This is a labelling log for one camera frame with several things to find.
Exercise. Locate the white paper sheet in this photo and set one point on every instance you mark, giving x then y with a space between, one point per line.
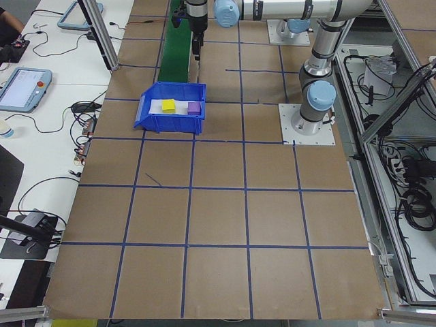
156 107

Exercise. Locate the yellow cube block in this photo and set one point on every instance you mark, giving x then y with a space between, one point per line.
168 106

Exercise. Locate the purple cube block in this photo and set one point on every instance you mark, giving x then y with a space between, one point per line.
194 108

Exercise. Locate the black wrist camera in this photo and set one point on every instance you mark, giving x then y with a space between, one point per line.
177 15

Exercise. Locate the white paper bag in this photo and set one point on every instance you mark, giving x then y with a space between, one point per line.
378 80

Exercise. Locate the black stand base plate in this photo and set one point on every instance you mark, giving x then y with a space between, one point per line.
20 250

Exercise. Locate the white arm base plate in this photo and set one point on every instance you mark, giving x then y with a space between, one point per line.
327 136
272 37

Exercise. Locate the aluminium profile post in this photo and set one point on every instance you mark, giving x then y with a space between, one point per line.
102 37

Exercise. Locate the green conveyor belt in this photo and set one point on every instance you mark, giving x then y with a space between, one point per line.
173 54

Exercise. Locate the person arm black sleeve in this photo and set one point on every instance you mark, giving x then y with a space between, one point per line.
8 24

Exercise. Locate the white paper cup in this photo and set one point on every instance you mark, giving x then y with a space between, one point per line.
5 131

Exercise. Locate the small red circuit board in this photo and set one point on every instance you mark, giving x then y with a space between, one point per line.
90 126
82 151

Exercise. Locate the metal hex key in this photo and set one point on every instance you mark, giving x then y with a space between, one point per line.
41 26

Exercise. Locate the black power adapter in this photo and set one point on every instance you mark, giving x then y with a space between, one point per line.
91 36

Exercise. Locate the blue plastic storage bin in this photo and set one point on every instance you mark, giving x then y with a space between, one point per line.
170 124

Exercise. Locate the small gray device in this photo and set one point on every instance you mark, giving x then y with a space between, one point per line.
34 218

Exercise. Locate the small black plug connector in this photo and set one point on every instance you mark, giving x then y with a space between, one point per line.
113 24

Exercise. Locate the aluminium profile bar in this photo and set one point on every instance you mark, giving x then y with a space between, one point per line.
24 312
408 314

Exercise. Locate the V-shaped metal bar frame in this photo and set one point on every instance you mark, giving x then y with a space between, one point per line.
391 109

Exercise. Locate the light blue teach pendant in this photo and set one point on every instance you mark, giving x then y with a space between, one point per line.
76 15
20 90

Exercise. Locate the black flat screen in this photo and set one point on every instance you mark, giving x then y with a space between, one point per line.
8 177

